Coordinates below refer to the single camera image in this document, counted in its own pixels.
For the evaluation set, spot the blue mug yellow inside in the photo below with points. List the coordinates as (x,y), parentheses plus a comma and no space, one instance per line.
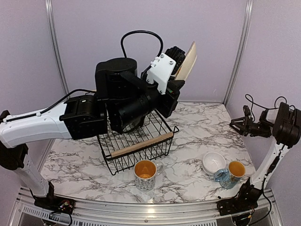
(231,175)

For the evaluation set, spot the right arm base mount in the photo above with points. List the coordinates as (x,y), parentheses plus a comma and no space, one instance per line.
(234,205)

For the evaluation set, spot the right aluminium frame post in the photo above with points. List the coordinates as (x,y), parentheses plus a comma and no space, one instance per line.
(241,47)

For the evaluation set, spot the left aluminium frame post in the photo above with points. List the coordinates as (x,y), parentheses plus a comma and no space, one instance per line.
(55,45)

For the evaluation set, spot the white bowl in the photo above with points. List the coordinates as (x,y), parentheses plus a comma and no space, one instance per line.
(212,162)

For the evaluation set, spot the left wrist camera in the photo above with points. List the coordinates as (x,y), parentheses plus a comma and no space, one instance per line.
(163,66)

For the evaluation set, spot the patterned mug yellow inside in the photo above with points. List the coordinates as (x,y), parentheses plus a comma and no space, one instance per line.
(145,172)

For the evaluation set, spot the cream gold rimmed plate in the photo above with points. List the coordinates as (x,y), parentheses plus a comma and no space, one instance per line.
(188,63)

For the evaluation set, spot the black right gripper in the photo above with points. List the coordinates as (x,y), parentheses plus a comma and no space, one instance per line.
(246,123)

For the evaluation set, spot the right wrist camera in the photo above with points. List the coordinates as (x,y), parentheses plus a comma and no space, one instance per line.
(247,111)

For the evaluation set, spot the black wire dish rack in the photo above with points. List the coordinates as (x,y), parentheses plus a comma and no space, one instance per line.
(151,141)

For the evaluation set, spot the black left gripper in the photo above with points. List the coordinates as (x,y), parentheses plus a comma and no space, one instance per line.
(168,108)

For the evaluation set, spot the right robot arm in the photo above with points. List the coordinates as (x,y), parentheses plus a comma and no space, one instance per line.
(285,129)

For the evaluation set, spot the front aluminium rail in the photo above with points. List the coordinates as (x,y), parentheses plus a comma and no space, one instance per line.
(102,213)

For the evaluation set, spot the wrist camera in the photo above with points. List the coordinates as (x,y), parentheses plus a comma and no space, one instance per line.
(247,111)
(163,66)

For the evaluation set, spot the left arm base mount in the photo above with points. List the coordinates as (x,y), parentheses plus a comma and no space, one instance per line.
(57,204)

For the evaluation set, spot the aluminium frame post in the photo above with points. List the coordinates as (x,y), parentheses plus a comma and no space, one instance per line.
(241,47)
(55,45)

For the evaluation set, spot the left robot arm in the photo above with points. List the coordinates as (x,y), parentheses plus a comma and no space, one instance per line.
(120,102)

